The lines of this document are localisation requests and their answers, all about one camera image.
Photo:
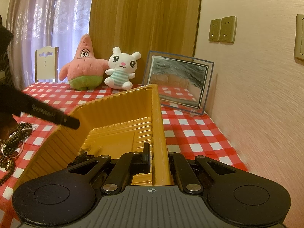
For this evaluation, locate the white bunny plush toy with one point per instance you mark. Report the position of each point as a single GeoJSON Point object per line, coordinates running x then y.
{"type": "Point", "coordinates": [120, 64]}

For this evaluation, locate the large beige wall socket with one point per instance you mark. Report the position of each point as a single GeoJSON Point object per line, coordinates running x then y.
{"type": "Point", "coordinates": [299, 38]}

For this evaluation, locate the brown curtain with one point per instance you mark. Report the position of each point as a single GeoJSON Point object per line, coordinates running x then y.
{"type": "Point", "coordinates": [142, 16]}

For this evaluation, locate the small beige wall socket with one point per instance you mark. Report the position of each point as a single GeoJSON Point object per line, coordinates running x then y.
{"type": "Point", "coordinates": [215, 29]}
{"type": "Point", "coordinates": [228, 29]}

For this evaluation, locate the glass picture frame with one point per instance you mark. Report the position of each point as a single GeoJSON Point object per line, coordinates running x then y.
{"type": "Point", "coordinates": [178, 76]}

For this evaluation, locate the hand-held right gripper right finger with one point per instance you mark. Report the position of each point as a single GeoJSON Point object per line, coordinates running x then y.
{"type": "Point", "coordinates": [173, 162]}

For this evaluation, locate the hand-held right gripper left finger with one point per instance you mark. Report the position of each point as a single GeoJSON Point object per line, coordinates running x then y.
{"type": "Point", "coordinates": [146, 158]}

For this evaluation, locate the sheer lace curtain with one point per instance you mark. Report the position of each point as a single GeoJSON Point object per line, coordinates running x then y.
{"type": "Point", "coordinates": [59, 16]}

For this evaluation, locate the yellow plastic tray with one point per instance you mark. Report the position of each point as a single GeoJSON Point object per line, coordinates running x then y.
{"type": "Point", "coordinates": [118, 114]}

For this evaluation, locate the pink starfish plush toy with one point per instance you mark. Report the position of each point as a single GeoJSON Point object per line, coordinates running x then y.
{"type": "Point", "coordinates": [83, 68]}

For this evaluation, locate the red white checkered tablecloth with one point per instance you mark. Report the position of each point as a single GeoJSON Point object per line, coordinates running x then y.
{"type": "Point", "coordinates": [201, 142]}

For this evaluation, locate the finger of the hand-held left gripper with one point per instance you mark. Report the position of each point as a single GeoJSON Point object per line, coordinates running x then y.
{"type": "Point", "coordinates": [47, 111]}
{"type": "Point", "coordinates": [5, 38]}

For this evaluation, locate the white wooden chair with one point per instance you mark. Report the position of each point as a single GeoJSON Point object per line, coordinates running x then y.
{"type": "Point", "coordinates": [46, 64]}

